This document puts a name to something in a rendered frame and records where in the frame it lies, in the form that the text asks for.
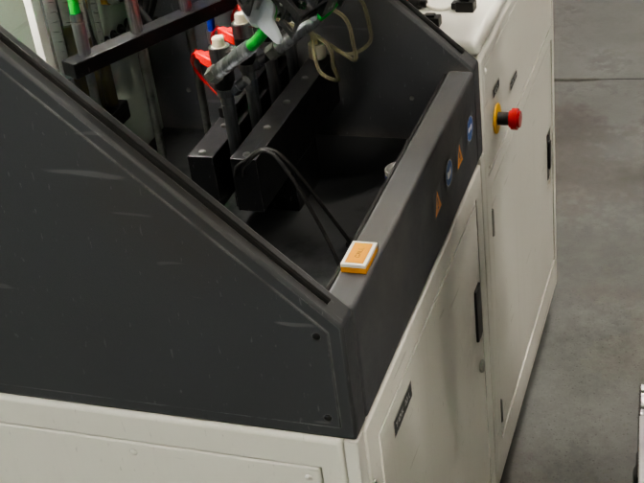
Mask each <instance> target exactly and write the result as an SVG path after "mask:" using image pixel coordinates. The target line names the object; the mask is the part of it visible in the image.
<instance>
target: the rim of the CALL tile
mask: <svg viewBox="0 0 644 483"><path fill-rule="evenodd" d="M355 242H361V243H372V244H373V246H372V248H371V249H370V251H369V253H368V255H367V257H366V259H365V261H364V263H363V264H355V263H345V261H346V259H347V257H348V255H349V253H350V251H351V250H352V248H353V246H354V244H355ZM377 246H378V243H377V242H368V241H353V242H352V244H351V245H350V247H349V249H348V251H347V253H346V255H345V256H344V258H343V260H342V262H341V264H340V266H341V267H351V268H363V269H365V268H366V267H367V265H368V264H369V262H370V260H371V258H372V256H373V254H374V252H375V250H376V248H377Z"/></svg>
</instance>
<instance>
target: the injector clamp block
mask: <svg viewBox="0 0 644 483"><path fill-rule="evenodd" d="M318 64H319V66H320V69H321V70H322V72H323V73H325V74H326V75H328V76H330V77H333V78H335V75H334V72H333V69H332V66H331V58H330V55H327V56H326V57H325V58H324V59H322V60H318ZM278 67H279V74H280V81H281V87H282V93H281V94H280V96H279V97H278V98H277V99H276V101H275V102H274V103H273V104H272V105H271V99H270V93H269V87H268V80H267V79H266V80H265V81H264V82H263V84H262V85H261V86H260V87H259V94H260V100H261V107H262V112H263V118H262V119H261V120H260V121H259V122H258V123H257V124H256V125H255V127H254V128H253V129H252V127H251V122H250V115H249V109H248V103H246V104H245V105H244V107H243V108H242V109H241V111H240V112H239V113H238V120H239V126H240V132H241V145H240V146H239V147H238V149H237V150H236V151H235V153H234V154H233V155H232V156H231V154H230V149H229V143H228V137H227V131H226V126H225V121H224V118H220V117H219V119H218V120H217V121H216V122H215V124H214V125H213V126H212V127H211V128H210V129H209V131H208V132H207V133H206V134H205V135H204V137H203V138H202V139H201V140H200V141H199V142H198V144H197V145H196V146H195V147H194V149H193V150H192V151H191V152H190V153H189V154H188V156H187V158H188V163H189V168H190V173H191V178H192V180H193V181H194V182H195V183H196V184H197V185H198V186H199V187H201V188H202V189H203V190H204V191H206V192H207V193H208V194H209V195H211V196H212V197H213V198H214V199H216V200H217V201H218V202H219V203H221V204H222V205H223V206H224V205H225V203H226V202H227V201H228V199H229V198H230V197H231V195H232V194H233V193H234V192H235V198H236V202H237V207H239V210H242V211H255V212H264V211H265V210H266V209H275V210H289V211H300V210H301V209H302V207H303V206H304V204H305V202H304V200H303V199H302V197H301V196H300V194H299V193H298V191H297V189H296V188H295V186H294V185H293V183H292V182H291V180H290V179H289V177H288V175H287V174H286V172H285V171H284V169H283V168H282V167H281V165H280V164H279V163H278V162H277V161H276V160H275V158H274V157H273V156H272V155H270V154H268V153H261V154H259V155H257V156H256V157H255V158H254V159H253V160H252V161H251V162H250V163H249V164H248V165H247V166H246V167H245V177H242V165H243V164H242V165H241V166H240V167H239V168H238V174H237V176H234V168H235V166H236V165H237V164H238V163H240V162H241V161H242V160H243V159H244V158H245V157H246V156H247V155H249V154H250V153H251V152H253V151H254V150H257V149H259V148H265V147H270V148H273V149H276V150H277V151H279V152H280V153H281V154H283V155H284V156H285V157H286V158H287V159H288V160H289V161H290V163H291V164H292V165H293V166H294V167H295V168H296V169H297V170H298V172H299V173H300V174H302V176H303V177H304V178H305V179H306V181H307V182H308V183H309V185H310V186H311V188H312V189H314V188H315V186H316V185H317V183H318V182H319V180H320V179H321V173H320V166H319V158H318V151H317V144H316V135H317V134H318V132H319V131H320V129H321V128H322V126H323V125H324V124H325V123H326V121H327V120H328V119H329V117H330V116H331V114H332V113H333V111H334V109H335V108H336V106H337V105H338V103H339V102H340V98H339V90H338V82H333V81H330V80H326V79H324V78H323V77H322V76H320V75H319V73H318V72H317V71H316V68H315V65H314V61H313V60H312V59H310V58H308V59H307V61H306V62H305V63H304V65H303V66H302V67H301V68H300V70H299V71H298V72H297V74H296V75H295V76H294V77H293V79H292V80H291V81H289V76H288V64H287V56H286V53H283V54H282V60H281V61H280V63H279V66H278ZM277 156H278V155H277ZM278 157H279V156H278ZM279 158H280V159H281V160H282V161H283V162H284V164H285V165H286V166H287V168H288V170H289V171H290V172H291V174H292V175H293V177H294V179H295V180H296V182H297V183H298V185H299V186H300V188H301V190H302V191H303V193H304V195H305V196H306V198H307V199H308V198H309V196H310V195H311V193H310V191H309V190H308V189H307V187H306V186H305V185H304V183H303V182H302V181H301V179H300V178H299V177H298V176H297V175H296V173H295V172H294V171H293V170H292V168H291V167H290V166H289V165H288V164H287V163H286V162H285V161H284V160H283V159H282V158H281V157H279Z"/></svg>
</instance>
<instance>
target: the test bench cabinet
mask: <svg viewBox="0 0 644 483"><path fill-rule="evenodd" d="M477 165H479V166H480V175H481V194H482V214H483V232H484V251H485V270H486V289H487V308H488V327H489V345H490V364H491V384H492V402H493V421H494V458H495V477H496V483H500V480H499V460H498V441H497V420H496V400H495V362H494V343H493V322H492V303H491V283H490V264H489V244H488V223H487V204H486V184H485V165H484V153H481V156H480V158H479V160H478V162H477ZM0 483H370V481H369V473H368V466H367V458H366V450H365V443H364V435H363V430H360V433H359V434H358V436H357V438H356V439H355V440H354V439H347V438H339V437H333V436H325V435H318V434H310V433H304V432H296V431H289V430H282V429H274V428H267V427H259V426H253V425H239V424H231V423H225V422H217V421H210V420H202V419H196V418H188V417H181V416H174V415H167V414H159V413H151V412H145V411H137V410H130V409H123V408H116V407H108V406H101V405H94V404H87V403H79V402H66V401H59V400H51V399H44V398H37V397H29V396H22V395H14V394H8V393H0Z"/></svg>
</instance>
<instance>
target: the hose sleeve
mask: <svg viewBox="0 0 644 483"><path fill-rule="evenodd" d="M247 40H248V39H246V40H245V41H244V42H242V43H241V44H240V45H239V46H237V47H236V48H235V49H234V50H233V51H232V52H230V53H229V54H228V55H227V56H225V57H223V58H222V59H221V60H219V61H218V62H217V63H216V64H215V65H214V66H213V67H212V72H213V74H214V75H215V76H216V77H217V78H223V77H224V76H225V75H227V74H229V73H230V72H231V71H233V69H235V68H236V67H237V66H238V65H240V64H241V63H242V62H244V61H245V60H247V59H248V58H250V57H251V56H252V55H253V54H254V53H256V52H257V50H255V51H253V52H252V51H249V50H248V49H247V47H246V42H247Z"/></svg>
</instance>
